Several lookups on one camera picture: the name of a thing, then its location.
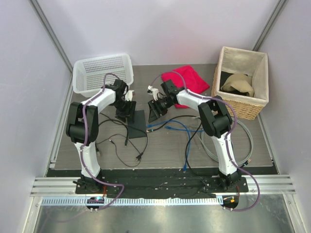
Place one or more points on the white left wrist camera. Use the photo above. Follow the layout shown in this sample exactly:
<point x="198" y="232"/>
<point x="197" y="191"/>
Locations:
<point x="129" y="95"/>

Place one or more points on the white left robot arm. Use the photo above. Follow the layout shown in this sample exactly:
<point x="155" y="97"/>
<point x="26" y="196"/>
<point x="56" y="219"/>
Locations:
<point x="83" y="128"/>

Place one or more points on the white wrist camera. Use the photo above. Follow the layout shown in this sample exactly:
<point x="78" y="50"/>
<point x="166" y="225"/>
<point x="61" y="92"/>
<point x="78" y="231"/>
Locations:
<point x="129" y="95"/>
<point x="153" y="91"/>

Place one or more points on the black network switch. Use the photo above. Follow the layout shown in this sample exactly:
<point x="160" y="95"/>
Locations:
<point x="137" y="128"/>

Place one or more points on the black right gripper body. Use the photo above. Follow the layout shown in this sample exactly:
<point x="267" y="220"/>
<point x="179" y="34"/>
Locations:
<point x="162" y="105"/>

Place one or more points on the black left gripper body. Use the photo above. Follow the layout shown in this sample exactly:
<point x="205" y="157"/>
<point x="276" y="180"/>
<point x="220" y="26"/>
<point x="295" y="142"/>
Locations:
<point x="125" y="108"/>

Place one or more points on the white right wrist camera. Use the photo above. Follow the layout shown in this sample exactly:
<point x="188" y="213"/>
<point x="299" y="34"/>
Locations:
<point x="153" y="91"/>

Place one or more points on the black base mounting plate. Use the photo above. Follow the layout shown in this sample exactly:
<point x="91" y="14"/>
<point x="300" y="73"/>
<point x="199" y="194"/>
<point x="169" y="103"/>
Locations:
<point x="168" y="183"/>

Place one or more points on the beige cloth in basket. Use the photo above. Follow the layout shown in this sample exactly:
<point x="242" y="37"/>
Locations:
<point x="239" y="82"/>

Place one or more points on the white perforated plastic basket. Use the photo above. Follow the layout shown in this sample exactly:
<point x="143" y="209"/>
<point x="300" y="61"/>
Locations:
<point x="89" y="75"/>

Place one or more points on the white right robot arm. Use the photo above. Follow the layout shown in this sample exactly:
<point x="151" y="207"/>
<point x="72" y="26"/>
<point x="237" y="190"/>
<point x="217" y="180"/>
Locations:
<point x="215" y="120"/>

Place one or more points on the aluminium front rail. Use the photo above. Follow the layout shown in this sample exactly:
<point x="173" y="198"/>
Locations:
<point x="64" y="191"/>

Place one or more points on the wicker basket with liner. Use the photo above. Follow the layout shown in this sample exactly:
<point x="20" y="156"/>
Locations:
<point x="251" y="63"/>

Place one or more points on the red folded cloth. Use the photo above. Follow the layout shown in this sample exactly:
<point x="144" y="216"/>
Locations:
<point x="188" y="76"/>

